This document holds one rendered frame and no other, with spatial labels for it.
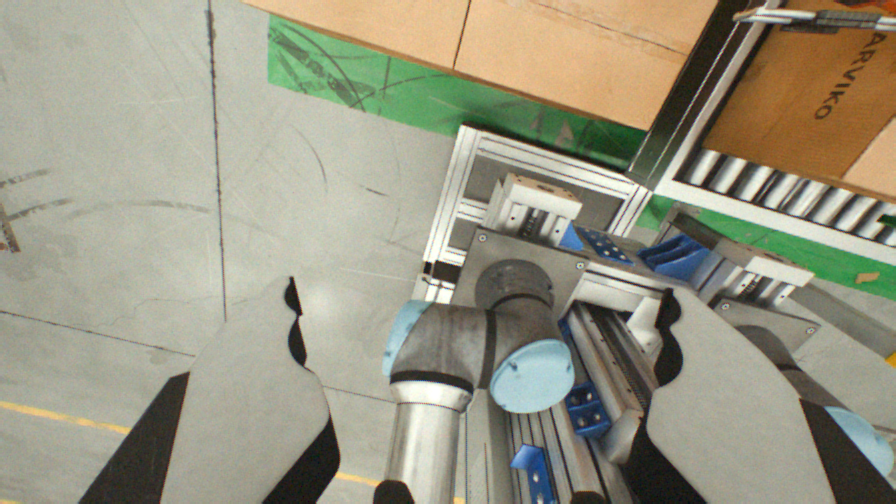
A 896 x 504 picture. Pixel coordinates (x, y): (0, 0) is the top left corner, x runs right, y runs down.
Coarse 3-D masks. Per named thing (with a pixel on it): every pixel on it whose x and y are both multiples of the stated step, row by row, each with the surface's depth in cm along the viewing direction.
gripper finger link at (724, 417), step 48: (672, 288) 10; (672, 336) 8; (720, 336) 8; (672, 384) 7; (720, 384) 7; (768, 384) 7; (672, 432) 6; (720, 432) 6; (768, 432) 6; (672, 480) 6; (720, 480) 5; (768, 480) 5; (816, 480) 5
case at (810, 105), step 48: (816, 0) 71; (768, 48) 80; (816, 48) 69; (864, 48) 60; (768, 96) 77; (816, 96) 66; (864, 96) 58; (720, 144) 87; (768, 144) 74; (816, 144) 64; (864, 144) 57; (864, 192) 76
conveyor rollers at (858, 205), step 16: (752, 48) 83; (704, 160) 97; (736, 160) 96; (688, 176) 100; (704, 176) 98; (720, 176) 99; (736, 176) 98; (752, 176) 99; (768, 176) 97; (784, 176) 98; (736, 192) 102; (752, 192) 100; (768, 192) 102; (784, 192) 99; (800, 192) 101; (816, 192) 99; (832, 192) 100; (848, 192) 98; (784, 208) 104; (800, 208) 101; (816, 208) 103; (832, 208) 101; (848, 208) 102; (864, 208) 100; (880, 208) 102; (832, 224) 105; (848, 224) 103; (864, 224) 105; (880, 224) 102; (880, 240) 107
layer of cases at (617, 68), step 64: (256, 0) 84; (320, 0) 83; (384, 0) 83; (448, 0) 82; (512, 0) 81; (576, 0) 81; (640, 0) 80; (704, 0) 80; (448, 64) 88; (512, 64) 88; (576, 64) 87; (640, 64) 86; (640, 128) 93
